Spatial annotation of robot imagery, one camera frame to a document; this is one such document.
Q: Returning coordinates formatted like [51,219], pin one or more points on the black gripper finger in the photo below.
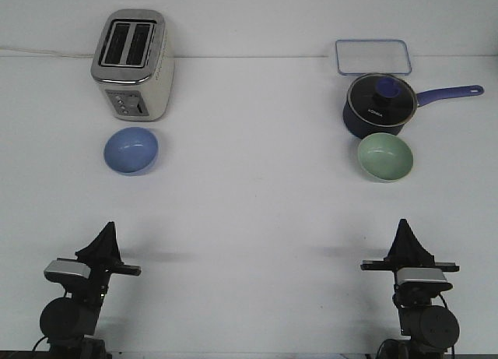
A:
[116,252]
[395,251]
[102,247]
[415,251]

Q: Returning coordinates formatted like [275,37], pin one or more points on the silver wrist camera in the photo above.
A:
[64,267]
[424,276]

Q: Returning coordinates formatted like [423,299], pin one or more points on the blue bowl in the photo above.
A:
[131,151]

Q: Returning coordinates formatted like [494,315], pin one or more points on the dark blue saucepan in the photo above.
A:
[361,128]

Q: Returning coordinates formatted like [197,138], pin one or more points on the silver two-slot toaster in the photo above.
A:
[133,64]

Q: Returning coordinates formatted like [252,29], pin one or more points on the glass pot lid blue knob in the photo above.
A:
[382,99]

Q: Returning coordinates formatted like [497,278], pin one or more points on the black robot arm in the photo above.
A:
[429,327]
[69,322]

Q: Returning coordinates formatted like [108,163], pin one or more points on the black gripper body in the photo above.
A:
[415,286]
[92,290]

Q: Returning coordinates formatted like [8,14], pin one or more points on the green bowl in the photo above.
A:
[385,157]

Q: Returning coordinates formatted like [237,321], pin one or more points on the clear blue-rimmed container lid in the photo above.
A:
[355,57]

